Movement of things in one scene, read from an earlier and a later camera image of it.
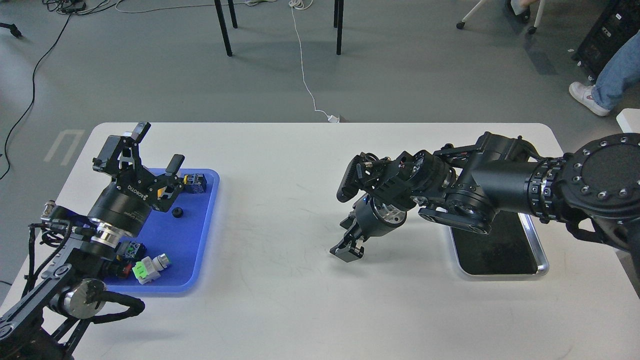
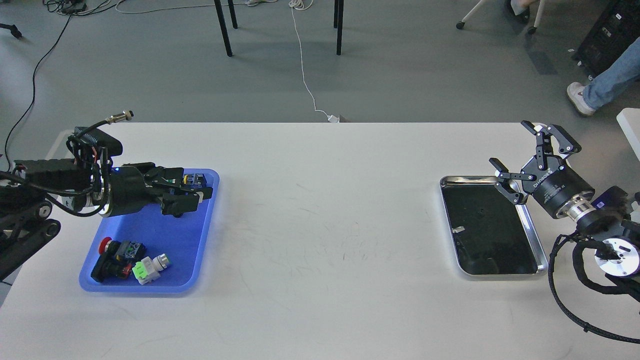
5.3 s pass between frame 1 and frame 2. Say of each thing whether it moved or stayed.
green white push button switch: stayed
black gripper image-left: moved
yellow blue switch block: stayed
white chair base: stayed
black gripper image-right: moved
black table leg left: stayed
